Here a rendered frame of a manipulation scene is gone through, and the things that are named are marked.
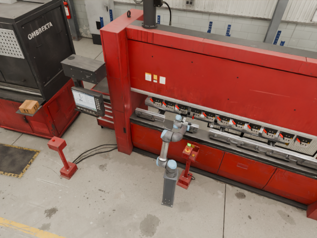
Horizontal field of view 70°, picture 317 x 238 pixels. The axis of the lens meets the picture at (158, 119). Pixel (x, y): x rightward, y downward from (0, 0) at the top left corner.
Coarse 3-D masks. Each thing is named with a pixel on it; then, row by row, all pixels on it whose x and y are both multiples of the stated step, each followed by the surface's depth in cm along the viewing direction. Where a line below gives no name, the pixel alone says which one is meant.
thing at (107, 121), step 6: (102, 84) 413; (96, 90) 396; (102, 90) 399; (108, 90) 400; (108, 108) 413; (108, 114) 424; (102, 120) 444; (108, 120) 435; (102, 126) 462; (108, 126) 448
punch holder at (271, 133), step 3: (267, 129) 293; (270, 129) 292; (273, 129) 290; (264, 132) 298; (270, 132) 294; (273, 132) 293; (276, 132) 291; (264, 135) 300; (267, 135) 298; (270, 135) 298; (273, 135) 295
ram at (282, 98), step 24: (144, 48) 285; (168, 48) 273; (144, 72) 310; (168, 72) 295; (192, 72) 281; (216, 72) 269; (240, 72) 258; (264, 72) 248; (288, 72) 238; (168, 96) 321; (192, 96) 305; (216, 96) 291; (240, 96) 278; (264, 96) 266; (288, 96) 255; (312, 96) 245; (264, 120) 287; (288, 120) 274; (312, 120) 262
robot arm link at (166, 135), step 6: (162, 132) 274; (168, 132) 272; (174, 132) 273; (162, 138) 276; (168, 138) 271; (162, 144) 281; (168, 144) 280; (162, 150) 283; (162, 156) 286; (156, 162) 292; (162, 162) 288
